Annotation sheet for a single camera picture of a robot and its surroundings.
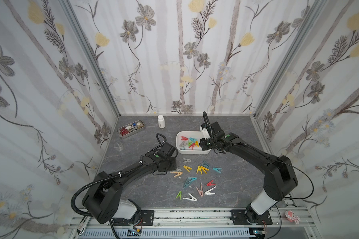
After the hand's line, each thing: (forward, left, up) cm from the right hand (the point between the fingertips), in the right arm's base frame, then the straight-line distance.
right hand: (202, 141), depth 86 cm
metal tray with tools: (+19, +52, -17) cm, 58 cm away
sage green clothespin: (+3, +11, -15) cm, 19 cm away
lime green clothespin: (+8, +6, -16) cm, 19 cm away
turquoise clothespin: (+10, +4, -14) cm, 18 cm away
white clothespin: (-25, -4, -13) cm, 29 cm away
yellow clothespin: (-12, +8, -14) cm, 20 cm away
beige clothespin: (-15, +13, -13) cm, 24 cm away
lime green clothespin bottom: (-27, +12, -14) cm, 33 cm away
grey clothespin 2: (-6, +8, -15) cm, 18 cm away
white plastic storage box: (0, +2, -12) cm, 12 cm away
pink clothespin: (-25, 0, -13) cm, 29 cm away
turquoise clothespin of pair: (-18, +4, -13) cm, 23 cm away
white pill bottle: (+22, +28, -11) cm, 37 cm away
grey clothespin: (+6, +11, -14) cm, 19 cm away
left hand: (-12, +14, -8) cm, 21 cm away
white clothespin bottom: (-29, +4, -13) cm, 32 cm away
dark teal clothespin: (-8, -4, -14) cm, 17 cm away
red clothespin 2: (+5, +5, -15) cm, 16 cm away
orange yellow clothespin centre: (-12, -3, -14) cm, 18 cm away
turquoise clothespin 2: (-12, -11, -14) cm, 21 cm away
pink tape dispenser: (-36, -43, -9) cm, 57 cm away
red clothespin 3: (-20, -6, -14) cm, 25 cm away
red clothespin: (+11, +10, -14) cm, 21 cm away
